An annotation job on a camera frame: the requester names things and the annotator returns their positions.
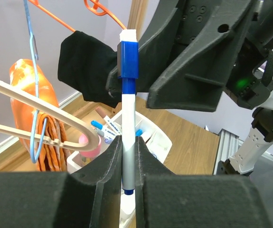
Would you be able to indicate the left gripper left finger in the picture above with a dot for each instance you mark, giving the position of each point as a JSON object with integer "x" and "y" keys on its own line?
{"x": 98, "y": 196}

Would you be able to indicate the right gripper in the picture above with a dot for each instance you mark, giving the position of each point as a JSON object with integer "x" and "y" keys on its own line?
{"x": 210, "y": 37}

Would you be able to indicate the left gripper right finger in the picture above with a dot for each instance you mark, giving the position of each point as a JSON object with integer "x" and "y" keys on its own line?
{"x": 150, "y": 195}

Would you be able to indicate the black teal highlighter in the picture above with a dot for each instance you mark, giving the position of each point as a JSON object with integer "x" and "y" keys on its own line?
{"x": 139, "y": 132}

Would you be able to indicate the blue cap white marker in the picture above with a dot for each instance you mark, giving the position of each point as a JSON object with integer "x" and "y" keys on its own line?
{"x": 100, "y": 126}

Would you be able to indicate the small white black-tip pen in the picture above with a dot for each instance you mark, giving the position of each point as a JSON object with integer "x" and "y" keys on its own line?
{"x": 128, "y": 135}

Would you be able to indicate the brown cap white marker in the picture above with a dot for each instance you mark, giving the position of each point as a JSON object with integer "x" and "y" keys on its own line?
{"x": 108, "y": 120}

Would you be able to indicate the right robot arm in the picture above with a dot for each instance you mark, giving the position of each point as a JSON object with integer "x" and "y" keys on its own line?
{"x": 251, "y": 89}

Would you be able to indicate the white drawer organizer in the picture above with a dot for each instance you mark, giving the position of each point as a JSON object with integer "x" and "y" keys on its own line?
{"x": 158, "y": 144}

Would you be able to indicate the wooden clothes rack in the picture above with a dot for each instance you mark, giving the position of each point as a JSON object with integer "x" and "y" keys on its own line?
{"x": 193, "y": 150}

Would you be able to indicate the black garment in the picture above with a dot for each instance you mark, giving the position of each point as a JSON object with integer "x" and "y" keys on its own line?
{"x": 84, "y": 64}

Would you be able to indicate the aluminium frame rail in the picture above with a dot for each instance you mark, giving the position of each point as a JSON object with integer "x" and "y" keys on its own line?
{"x": 228, "y": 144}

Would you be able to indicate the blue wire hanger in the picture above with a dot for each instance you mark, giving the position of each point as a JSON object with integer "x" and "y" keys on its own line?
{"x": 34, "y": 154}

